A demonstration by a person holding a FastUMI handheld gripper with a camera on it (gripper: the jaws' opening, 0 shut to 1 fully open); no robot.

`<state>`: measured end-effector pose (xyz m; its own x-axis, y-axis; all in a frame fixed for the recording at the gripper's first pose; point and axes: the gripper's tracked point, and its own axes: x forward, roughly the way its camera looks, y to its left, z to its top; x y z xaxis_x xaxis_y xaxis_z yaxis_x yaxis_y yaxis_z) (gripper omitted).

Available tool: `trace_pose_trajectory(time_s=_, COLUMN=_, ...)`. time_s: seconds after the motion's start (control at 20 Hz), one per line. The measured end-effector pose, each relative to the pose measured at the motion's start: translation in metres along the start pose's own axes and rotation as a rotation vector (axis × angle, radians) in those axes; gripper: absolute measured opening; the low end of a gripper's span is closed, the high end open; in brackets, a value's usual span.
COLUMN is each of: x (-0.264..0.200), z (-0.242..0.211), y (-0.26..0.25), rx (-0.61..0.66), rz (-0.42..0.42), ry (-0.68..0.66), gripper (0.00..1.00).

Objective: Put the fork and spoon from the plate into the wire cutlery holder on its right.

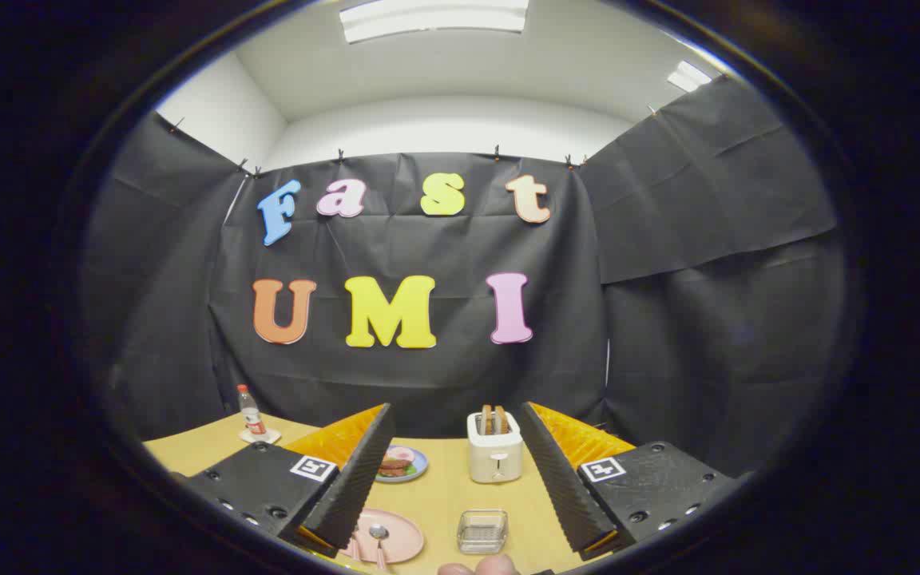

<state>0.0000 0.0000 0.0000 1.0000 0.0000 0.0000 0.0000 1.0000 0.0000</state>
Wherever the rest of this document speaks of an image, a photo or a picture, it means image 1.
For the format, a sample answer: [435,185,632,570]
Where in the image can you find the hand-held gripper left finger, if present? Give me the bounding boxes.
[171,403,395,558]

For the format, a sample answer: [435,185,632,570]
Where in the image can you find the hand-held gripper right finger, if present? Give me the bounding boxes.
[517,402,752,561]

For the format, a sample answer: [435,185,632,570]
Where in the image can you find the pink plate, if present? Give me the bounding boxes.
[340,509,426,565]

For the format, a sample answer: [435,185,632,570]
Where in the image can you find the blue plate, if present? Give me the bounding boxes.
[375,445,430,484]

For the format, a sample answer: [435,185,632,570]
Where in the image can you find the white toaster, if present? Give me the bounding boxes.
[466,411,524,484]

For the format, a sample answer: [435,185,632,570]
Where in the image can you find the clear water bottle red label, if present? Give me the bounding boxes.
[236,385,267,438]

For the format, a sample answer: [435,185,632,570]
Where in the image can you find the small ceiling light panel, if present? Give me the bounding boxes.
[666,60,714,93]

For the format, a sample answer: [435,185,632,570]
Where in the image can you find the long ceiling light panel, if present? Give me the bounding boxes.
[339,0,530,44]

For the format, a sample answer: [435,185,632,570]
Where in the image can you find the metal wire basket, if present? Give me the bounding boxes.
[457,510,510,555]

